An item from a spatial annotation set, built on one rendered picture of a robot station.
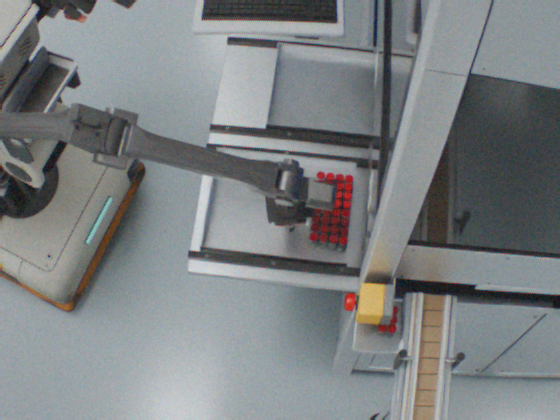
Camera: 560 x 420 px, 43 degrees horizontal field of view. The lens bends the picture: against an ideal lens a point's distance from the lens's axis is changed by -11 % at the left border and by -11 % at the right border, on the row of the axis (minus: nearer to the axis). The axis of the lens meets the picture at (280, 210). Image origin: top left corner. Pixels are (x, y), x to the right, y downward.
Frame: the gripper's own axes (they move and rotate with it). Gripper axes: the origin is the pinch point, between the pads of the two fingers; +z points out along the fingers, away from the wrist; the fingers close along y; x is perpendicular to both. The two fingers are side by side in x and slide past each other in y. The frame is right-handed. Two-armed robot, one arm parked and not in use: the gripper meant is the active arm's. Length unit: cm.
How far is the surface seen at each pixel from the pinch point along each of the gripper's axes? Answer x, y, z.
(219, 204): 8.5, -15.8, 4.1
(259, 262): -8.0, -8.2, 2.4
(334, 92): 36.4, 16.7, 5.0
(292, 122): 28.6, 4.6, 4.6
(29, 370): -8, -98, 90
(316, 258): -8.9, 4.8, 2.4
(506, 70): -21, 26, -90
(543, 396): -43, 88, 95
